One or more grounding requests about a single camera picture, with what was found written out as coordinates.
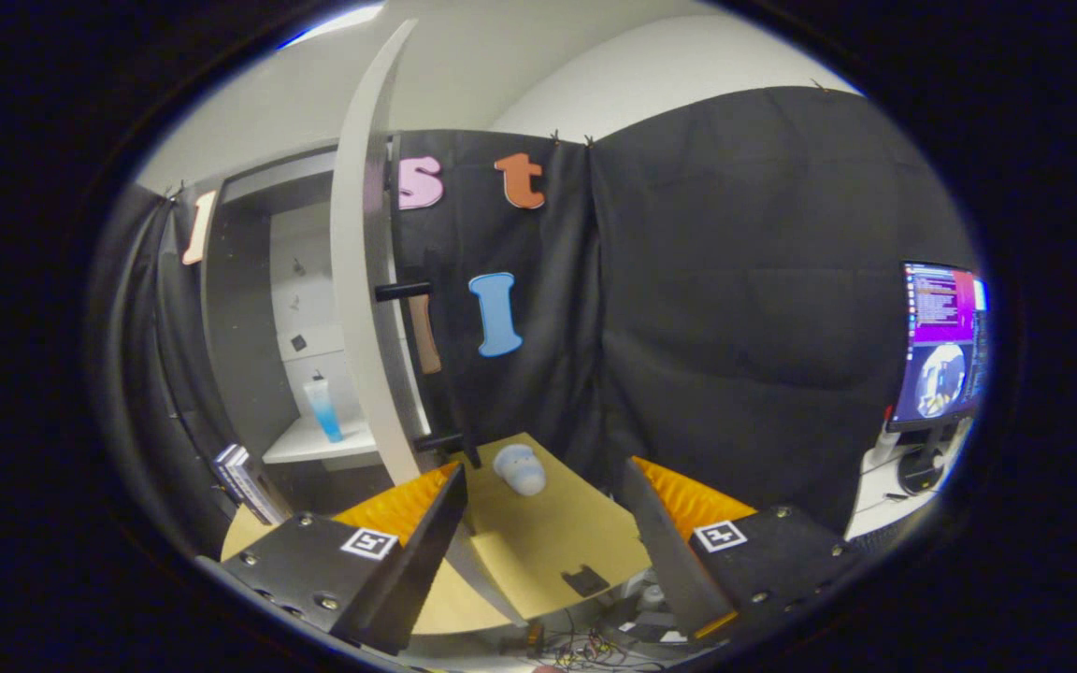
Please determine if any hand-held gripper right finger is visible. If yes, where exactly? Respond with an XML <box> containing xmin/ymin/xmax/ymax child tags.
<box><xmin>621</xmin><ymin>456</ymin><xmax>876</xmax><ymax>646</ymax></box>

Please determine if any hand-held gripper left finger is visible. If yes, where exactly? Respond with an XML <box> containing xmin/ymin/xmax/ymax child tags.
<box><xmin>194</xmin><ymin>461</ymin><xmax>468</xmax><ymax>657</ymax></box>

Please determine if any white blue tube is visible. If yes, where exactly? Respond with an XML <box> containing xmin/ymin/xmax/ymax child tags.
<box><xmin>303</xmin><ymin>371</ymin><xmax>345</xmax><ymax>444</ymax></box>

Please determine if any black door handle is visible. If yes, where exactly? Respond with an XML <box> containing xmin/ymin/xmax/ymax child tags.
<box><xmin>375</xmin><ymin>280</ymin><xmax>481</xmax><ymax>470</ymax></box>

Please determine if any white cabinet door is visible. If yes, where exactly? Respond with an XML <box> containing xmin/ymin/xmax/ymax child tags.
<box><xmin>330</xmin><ymin>19</ymin><xmax>530</xmax><ymax>625</ymax></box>

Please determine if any black table clamp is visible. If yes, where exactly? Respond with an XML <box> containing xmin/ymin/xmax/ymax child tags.
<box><xmin>562</xmin><ymin>564</ymin><xmax>610</xmax><ymax>599</ymax></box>

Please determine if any light blue plush toy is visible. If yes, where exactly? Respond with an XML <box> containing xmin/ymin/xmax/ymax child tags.
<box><xmin>492</xmin><ymin>444</ymin><xmax>547</xmax><ymax>497</ymax></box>

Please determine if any white cabinet shelf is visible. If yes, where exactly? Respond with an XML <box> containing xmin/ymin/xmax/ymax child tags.
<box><xmin>263</xmin><ymin>416</ymin><xmax>381</xmax><ymax>468</ymax></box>

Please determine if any grey book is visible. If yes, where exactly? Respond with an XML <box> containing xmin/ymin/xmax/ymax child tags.
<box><xmin>230</xmin><ymin>449</ymin><xmax>287</xmax><ymax>526</ymax></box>

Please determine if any white blue book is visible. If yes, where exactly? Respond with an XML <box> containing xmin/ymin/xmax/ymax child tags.
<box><xmin>221</xmin><ymin>445</ymin><xmax>273</xmax><ymax>520</ymax></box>

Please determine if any white desk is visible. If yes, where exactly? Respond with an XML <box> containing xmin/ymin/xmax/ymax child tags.
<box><xmin>842</xmin><ymin>421</ymin><xmax>969</xmax><ymax>543</ymax></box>

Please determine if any black backdrop cloth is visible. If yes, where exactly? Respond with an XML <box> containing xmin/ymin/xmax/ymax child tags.
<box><xmin>94</xmin><ymin>86</ymin><xmax>979</xmax><ymax>562</ymax></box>

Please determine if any grey cabinet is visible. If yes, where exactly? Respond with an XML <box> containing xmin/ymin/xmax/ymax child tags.
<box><xmin>200</xmin><ymin>150</ymin><xmax>427</xmax><ymax>524</ymax></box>

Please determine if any computer monitor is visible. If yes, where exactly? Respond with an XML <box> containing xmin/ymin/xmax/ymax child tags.
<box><xmin>886</xmin><ymin>262</ymin><xmax>990</xmax><ymax>496</ymax></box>

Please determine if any tangle of cables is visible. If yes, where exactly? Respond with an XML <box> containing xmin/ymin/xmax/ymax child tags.
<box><xmin>501</xmin><ymin>617</ymin><xmax>670</xmax><ymax>670</ymax></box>

